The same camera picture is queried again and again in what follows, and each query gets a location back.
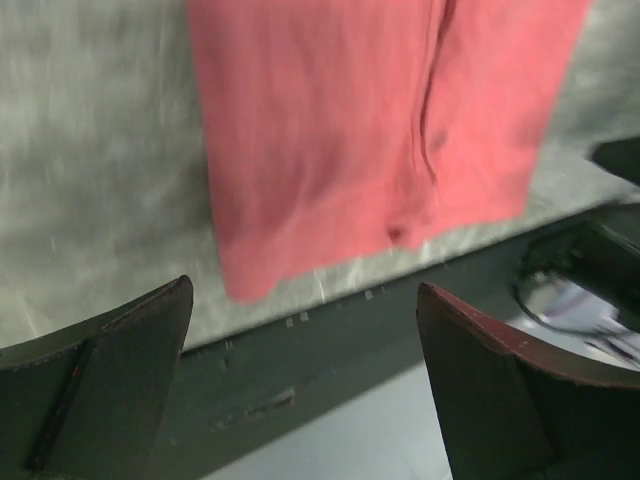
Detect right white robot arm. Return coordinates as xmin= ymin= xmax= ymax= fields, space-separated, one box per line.
xmin=512 ymin=201 xmax=639 ymax=341

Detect black base beam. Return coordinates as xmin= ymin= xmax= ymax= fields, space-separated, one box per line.
xmin=144 ymin=204 xmax=640 ymax=480

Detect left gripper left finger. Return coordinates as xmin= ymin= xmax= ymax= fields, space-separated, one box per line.
xmin=1 ymin=276 xmax=193 ymax=479

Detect salmon pink t shirt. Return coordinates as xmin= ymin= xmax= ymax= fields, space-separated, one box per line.
xmin=187 ymin=1 xmax=591 ymax=302

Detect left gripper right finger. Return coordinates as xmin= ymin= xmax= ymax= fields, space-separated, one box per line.
xmin=416 ymin=284 xmax=639 ymax=479

